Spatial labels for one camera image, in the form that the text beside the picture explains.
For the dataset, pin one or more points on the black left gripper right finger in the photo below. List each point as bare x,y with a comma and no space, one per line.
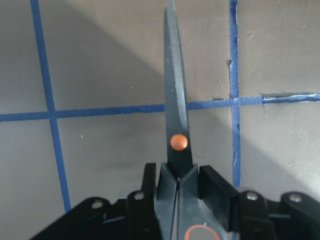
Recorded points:
295,217

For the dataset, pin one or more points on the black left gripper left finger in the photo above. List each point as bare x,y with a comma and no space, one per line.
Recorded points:
95,218

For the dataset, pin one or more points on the orange grey handled scissors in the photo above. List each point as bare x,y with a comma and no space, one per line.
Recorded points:
186,194

